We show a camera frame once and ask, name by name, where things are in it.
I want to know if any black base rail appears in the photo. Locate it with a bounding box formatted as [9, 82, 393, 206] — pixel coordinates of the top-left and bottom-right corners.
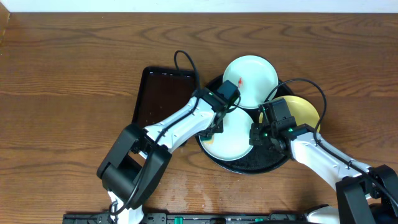
[62, 212, 308, 224]

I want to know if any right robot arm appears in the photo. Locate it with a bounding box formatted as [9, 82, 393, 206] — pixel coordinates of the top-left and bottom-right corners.
[249, 123, 397, 223]

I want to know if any black rectangular water tray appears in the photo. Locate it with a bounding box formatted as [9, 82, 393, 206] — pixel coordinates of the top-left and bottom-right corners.
[132, 67, 195, 129]

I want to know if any green yellow sponge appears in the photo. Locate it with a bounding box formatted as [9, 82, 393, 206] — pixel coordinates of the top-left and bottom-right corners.
[201, 134, 214, 145]

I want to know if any yellow plate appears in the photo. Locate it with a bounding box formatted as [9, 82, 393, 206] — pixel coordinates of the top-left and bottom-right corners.
[258, 95, 320, 131]

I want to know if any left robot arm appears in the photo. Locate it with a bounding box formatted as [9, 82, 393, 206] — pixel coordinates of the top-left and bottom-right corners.
[96, 89, 232, 223]

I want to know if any light blue front plate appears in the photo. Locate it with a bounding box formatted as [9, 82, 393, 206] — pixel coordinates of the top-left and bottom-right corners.
[199, 108, 253, 161]

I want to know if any light blue plate ketchup stain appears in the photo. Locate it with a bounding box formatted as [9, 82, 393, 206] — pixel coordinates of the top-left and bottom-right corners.
[223, 55, 279, 109]

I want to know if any black round tray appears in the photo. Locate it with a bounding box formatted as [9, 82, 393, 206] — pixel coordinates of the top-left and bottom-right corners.
[195, 74, 295, 174]

